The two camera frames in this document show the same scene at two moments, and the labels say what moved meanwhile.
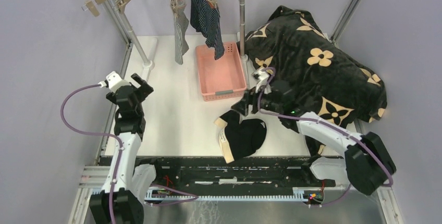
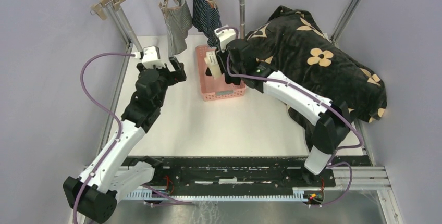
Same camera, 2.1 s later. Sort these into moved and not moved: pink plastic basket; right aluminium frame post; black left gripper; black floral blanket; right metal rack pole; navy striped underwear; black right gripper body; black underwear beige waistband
Moved: black underwear beige waistband; black left gripper; black right gripper body
Not moved: pink plastic basket; right aluminium frame post; right metal rack pole; navy striped underwear; black floral blanket
